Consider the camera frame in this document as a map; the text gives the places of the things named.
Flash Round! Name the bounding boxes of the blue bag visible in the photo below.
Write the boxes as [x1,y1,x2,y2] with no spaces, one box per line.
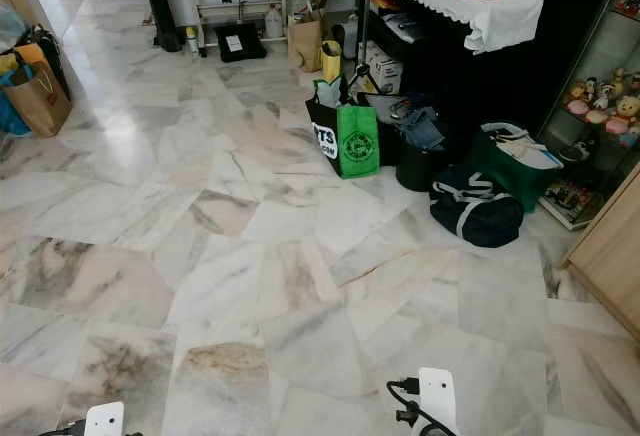
[0,64,35,137]

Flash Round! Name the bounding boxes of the large brown paper bag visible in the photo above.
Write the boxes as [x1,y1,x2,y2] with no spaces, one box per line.
[6,61,74,139]

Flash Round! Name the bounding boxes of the black cylinder stand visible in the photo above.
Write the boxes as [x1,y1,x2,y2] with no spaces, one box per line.
[138,0,186,53]

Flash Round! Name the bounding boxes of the white plastic bottle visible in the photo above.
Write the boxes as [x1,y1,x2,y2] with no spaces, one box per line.
[263,4,284,40]

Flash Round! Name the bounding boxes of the black bag with white print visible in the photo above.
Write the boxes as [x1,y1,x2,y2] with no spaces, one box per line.
[306,78,341,163]

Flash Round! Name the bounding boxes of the small brown paper bag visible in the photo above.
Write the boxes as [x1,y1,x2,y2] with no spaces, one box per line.
[287,10,324,73]

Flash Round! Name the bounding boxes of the yellow bag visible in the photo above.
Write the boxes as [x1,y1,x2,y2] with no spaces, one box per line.
[320,41,344,83]

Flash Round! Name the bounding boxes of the green shopping bag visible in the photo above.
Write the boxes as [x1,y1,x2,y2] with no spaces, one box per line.
[335,97,381,180]

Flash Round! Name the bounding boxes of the white cardboard box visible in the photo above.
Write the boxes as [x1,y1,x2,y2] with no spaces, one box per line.
[363,41,404,95]

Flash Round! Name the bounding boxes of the black bin with jeans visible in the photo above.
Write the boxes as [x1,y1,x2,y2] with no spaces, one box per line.
[390,98,449,193]

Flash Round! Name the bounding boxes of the navy duffel bag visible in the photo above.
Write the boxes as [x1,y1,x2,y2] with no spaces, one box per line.
[428,164,527,249]

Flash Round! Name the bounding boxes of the dark green tote bag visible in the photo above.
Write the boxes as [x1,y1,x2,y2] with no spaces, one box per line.
[464,122,566,215]

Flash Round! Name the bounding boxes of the white lace tablecloth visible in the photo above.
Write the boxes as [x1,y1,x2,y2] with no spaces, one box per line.
[362,0,583,54]

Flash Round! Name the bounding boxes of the glass display cabinet with figurines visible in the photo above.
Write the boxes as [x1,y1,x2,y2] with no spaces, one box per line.
[538,0,640,232]

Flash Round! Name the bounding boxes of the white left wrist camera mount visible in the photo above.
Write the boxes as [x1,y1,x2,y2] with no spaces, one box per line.
[82,402,127,436]

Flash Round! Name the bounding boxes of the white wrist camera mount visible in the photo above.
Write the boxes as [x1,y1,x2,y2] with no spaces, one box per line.
[82,402,127,436]
[418,367,459,436]

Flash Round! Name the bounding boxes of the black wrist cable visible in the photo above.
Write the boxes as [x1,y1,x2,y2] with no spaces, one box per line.
[387,377,455,436]

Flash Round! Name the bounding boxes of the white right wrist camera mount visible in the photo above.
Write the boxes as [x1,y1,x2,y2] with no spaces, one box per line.
[418,367,459,436]

